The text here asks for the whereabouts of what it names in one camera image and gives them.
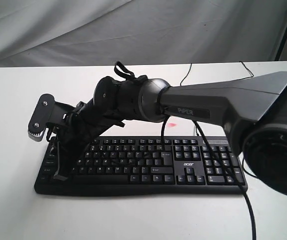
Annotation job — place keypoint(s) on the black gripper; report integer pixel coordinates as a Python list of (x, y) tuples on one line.
[(70, 143)]

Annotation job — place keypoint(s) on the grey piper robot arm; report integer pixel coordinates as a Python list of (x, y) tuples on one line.
[(252, 112)]

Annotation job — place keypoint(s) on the black acer keyboard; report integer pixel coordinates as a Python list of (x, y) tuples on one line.
[(114, 166)]

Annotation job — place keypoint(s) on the grey backdrop cloth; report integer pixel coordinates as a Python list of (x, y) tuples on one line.
[(47, 33)]

